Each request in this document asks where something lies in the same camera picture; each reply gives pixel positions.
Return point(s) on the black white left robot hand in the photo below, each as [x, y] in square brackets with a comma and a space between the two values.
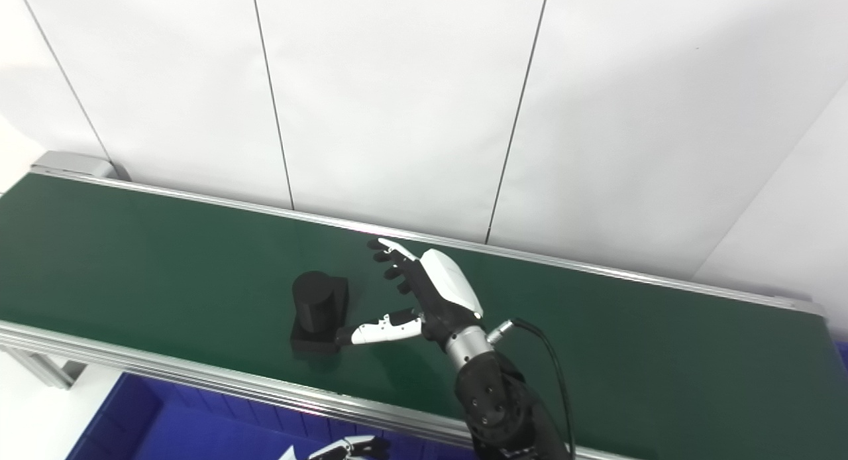
[344, 449]

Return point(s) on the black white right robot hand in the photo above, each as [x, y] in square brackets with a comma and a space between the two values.
[444, 294]

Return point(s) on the black cylinder-on-block part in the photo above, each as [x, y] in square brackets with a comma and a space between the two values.
[318, 301]

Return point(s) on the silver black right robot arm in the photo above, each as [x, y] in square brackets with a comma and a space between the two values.
[497, 400]

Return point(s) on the green conveyor belt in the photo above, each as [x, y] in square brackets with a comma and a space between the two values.
[199, 379]
[165, 268]

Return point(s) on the blue plastic bin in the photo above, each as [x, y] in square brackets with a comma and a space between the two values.
[165, 433]

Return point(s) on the aluminium conveyor leg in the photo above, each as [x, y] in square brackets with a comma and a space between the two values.
[46, 370]

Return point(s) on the grey conveyor end box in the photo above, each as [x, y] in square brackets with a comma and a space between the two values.
[73, 163]

